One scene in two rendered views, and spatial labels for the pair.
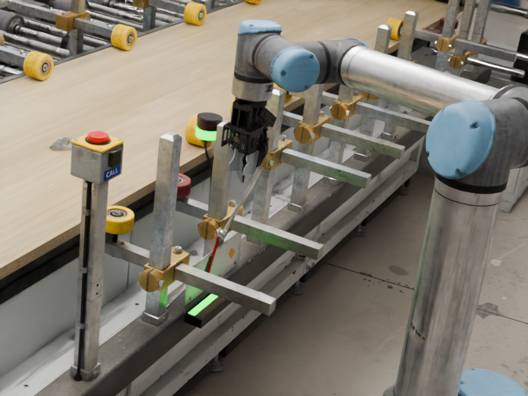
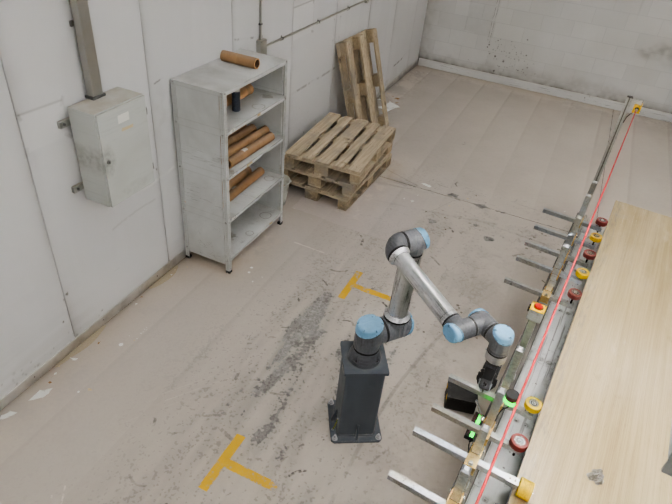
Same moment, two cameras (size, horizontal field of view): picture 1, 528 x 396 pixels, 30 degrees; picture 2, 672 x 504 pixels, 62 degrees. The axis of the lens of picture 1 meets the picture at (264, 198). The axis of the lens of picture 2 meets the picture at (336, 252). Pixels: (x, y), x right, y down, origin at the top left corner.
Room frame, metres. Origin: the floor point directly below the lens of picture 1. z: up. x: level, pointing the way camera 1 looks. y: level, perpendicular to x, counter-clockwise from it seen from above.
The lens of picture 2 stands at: (3.84, -0.61, 2.99)
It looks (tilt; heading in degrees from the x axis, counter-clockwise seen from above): 36 degrees down; 183
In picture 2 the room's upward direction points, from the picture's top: 6 degrees clockwise
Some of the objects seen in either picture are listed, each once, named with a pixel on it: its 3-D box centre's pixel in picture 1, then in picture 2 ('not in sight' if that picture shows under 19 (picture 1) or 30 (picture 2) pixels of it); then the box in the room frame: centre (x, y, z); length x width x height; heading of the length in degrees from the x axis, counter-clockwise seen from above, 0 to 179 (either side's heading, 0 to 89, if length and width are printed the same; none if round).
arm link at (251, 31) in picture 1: (258, 49); (500, 340); (2.05, 0.06, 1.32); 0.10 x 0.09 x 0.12; 34
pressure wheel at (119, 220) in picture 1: (115, 233); (530, 409); (2.00, 0.33, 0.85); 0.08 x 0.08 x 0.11
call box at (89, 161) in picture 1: (97, 159); (536, 312); (1.67, 0.32, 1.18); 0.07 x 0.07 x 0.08; 66
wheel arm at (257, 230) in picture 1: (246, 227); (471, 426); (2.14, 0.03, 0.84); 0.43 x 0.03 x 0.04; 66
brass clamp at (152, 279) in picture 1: (163, 270); not in sight; (1.92, 0.20, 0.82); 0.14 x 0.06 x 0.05; 156
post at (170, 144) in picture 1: (162, 235); (507, 382); (1.90, 0.21, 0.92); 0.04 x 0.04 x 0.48; 66
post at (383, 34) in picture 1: (372, 97); not in sight; (3.04, -0.30, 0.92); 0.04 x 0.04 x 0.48; 66
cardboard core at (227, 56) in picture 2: not in sight; (239, 59); (-0.33, -1.67, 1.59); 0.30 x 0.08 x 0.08; 71
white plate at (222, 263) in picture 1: (214, 266); not in sight; (2.09, 0.10, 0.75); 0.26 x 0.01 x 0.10; 156
